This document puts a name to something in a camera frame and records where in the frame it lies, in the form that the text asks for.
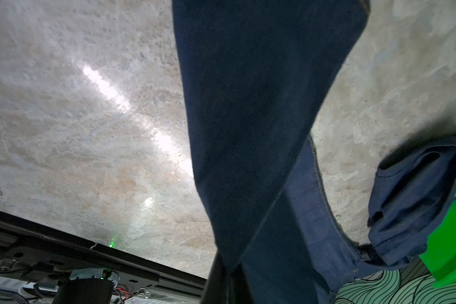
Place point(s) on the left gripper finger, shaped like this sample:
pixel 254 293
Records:
pixel 223 286

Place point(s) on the dark blue denim trousers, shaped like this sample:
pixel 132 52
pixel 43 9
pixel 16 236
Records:
pixel 254 75

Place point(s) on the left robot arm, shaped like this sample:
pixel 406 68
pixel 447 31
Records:
pixel 98 286

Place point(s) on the green plastic basket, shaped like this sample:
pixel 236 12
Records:
pixel 440 256

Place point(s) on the black front mounting rail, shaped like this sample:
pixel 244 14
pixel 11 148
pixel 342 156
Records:
pixel 35 260

